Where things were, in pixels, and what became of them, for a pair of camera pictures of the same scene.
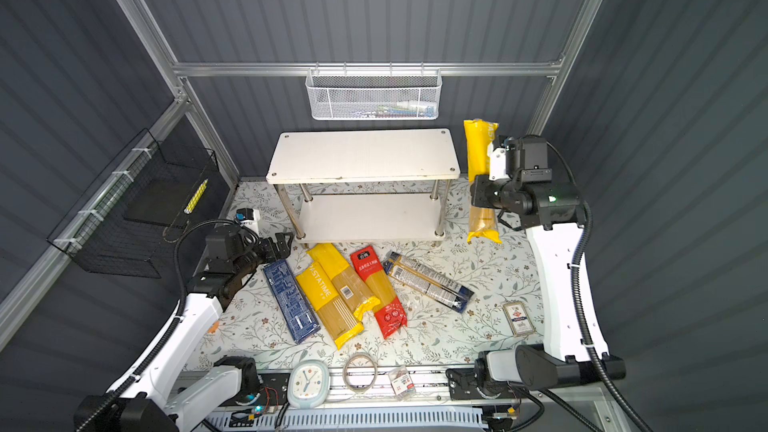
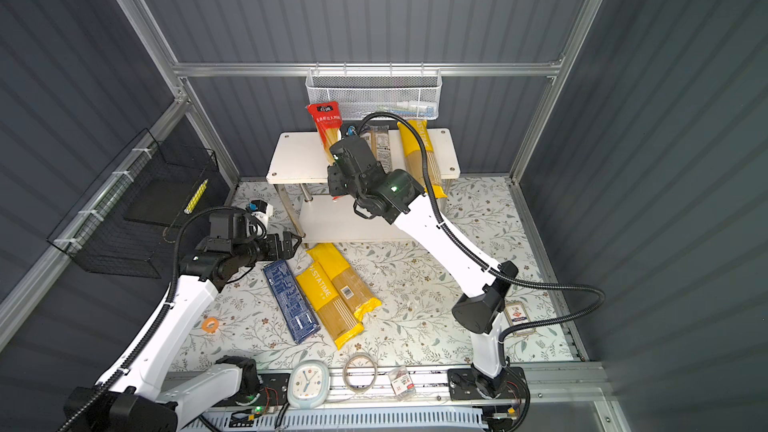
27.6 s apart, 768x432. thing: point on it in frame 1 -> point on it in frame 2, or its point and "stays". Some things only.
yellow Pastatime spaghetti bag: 483,222 -> 413,153
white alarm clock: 308,384 stays
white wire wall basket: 374,94 stays
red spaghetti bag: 390,314 -> 328,122
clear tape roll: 344,373 stays
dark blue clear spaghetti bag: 427,281 -> 378,140
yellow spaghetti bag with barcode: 345,281 stays
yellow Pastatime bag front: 329,307 stays
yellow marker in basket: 189,207 stays
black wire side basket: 119,227 stays
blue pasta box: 291,301 stays
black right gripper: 477,188 -> 335,187
